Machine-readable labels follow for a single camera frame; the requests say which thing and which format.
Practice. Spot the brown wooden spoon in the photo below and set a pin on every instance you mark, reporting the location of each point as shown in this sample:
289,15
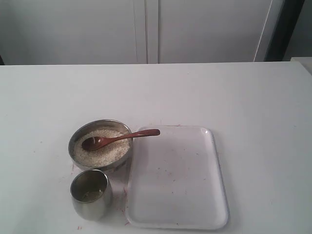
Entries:
97,142

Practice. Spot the black vertical post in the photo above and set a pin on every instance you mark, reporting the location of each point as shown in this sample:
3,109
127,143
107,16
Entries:
283,30

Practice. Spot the white plastic tray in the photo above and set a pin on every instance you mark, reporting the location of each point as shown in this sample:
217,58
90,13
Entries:
175,181

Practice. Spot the small steel cup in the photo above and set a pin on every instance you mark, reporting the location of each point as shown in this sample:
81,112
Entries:
91,194

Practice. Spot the white cabinet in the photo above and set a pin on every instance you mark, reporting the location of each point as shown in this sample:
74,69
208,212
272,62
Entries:
136,31

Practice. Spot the steel bowl with rice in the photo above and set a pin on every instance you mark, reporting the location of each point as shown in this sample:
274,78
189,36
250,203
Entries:
108,158

